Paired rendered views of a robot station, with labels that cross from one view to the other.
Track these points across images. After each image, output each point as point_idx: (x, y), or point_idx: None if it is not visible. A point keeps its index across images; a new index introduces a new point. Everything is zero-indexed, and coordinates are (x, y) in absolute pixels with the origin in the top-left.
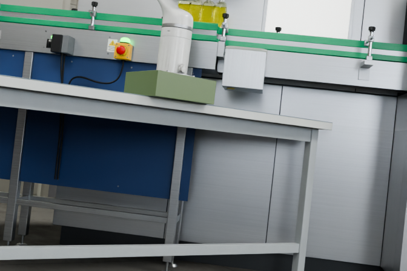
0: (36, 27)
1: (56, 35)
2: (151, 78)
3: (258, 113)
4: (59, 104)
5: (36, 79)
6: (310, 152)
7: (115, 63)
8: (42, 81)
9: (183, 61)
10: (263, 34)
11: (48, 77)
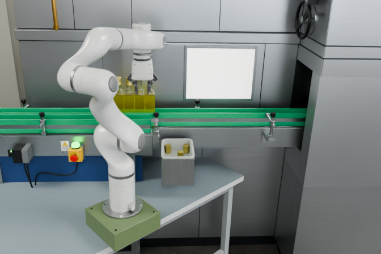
0: None
1: (15, 151)
2: (109, 236)
3: (192, 203)
4: None
5: (6, 174)
6: (228, 198)
7: None
8: None
9: (131, 200)
10: (187, 115)
11: (16, 172)
